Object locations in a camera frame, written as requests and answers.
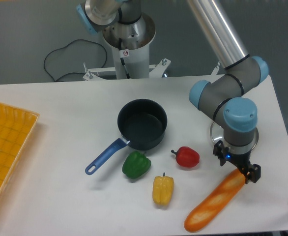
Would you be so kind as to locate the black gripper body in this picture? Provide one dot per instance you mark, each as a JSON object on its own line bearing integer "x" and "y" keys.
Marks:
{"x": 241, "y": 161}

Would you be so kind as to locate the green bell pepper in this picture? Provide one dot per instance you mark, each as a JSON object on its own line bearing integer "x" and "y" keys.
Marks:
{"x": 135, "y": 165}

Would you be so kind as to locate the dark saucepan with blue handle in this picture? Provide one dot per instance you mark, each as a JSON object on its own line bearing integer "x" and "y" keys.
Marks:
{"x": 142, "y": 124}

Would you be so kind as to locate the yellow woven basket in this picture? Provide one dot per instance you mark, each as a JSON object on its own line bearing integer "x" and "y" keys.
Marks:
{"x": 16, "y": 126}

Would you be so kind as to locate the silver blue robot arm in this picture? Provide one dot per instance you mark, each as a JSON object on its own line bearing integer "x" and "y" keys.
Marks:
{"x": 223, "y": 100}

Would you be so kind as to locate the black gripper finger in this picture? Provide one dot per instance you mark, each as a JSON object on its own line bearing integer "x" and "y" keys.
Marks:
{"x": 252, "y": 173}
{"x": 221, "y": 151}

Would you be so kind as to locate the yellow bell pepper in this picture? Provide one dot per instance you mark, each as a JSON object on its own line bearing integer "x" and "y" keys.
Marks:
{"x": 162, "y": 190}

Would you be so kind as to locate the long orange baguette bread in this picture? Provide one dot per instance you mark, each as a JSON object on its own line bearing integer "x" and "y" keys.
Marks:
{"x": 215, "y": 202}

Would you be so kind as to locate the glass pot lid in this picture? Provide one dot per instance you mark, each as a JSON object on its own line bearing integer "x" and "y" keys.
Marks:
{"x": 216, "y": 134}

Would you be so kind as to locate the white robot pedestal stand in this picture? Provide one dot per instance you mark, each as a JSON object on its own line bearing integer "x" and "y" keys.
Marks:
{"x": 130, "y": 45}

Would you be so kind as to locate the red bell pepper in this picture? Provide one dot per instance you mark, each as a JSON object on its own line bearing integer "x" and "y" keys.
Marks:
{"x": 186, "y": 157}

